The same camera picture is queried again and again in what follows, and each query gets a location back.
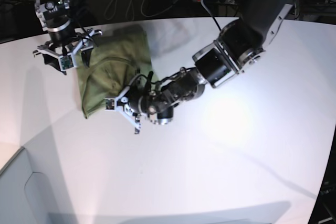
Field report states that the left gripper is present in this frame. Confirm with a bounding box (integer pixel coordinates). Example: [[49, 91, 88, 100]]
[[115, 73, 157, 134]]

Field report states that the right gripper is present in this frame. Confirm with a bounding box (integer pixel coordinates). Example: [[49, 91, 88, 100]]
[[33, 28, 103, 75]]

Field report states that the green T-shirt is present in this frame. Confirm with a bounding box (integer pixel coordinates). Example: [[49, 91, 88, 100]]
[[76, 25, 153, 119]]

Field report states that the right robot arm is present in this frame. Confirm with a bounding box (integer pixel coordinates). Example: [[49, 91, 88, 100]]
[[33, 0, 102, 74]]

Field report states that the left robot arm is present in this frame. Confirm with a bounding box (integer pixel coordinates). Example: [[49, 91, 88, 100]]
[[106, 0, 289, 133]]

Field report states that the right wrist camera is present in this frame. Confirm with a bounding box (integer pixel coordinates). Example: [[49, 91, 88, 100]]
[[58, 55, 77, 72]]

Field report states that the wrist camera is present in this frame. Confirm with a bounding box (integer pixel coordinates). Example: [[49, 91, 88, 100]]
[[58, 55, 77, 72], [105, 98, 116, 111]]

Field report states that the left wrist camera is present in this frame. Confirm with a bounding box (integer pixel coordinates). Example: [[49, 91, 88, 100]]
[[105, 98, 116, 111]]

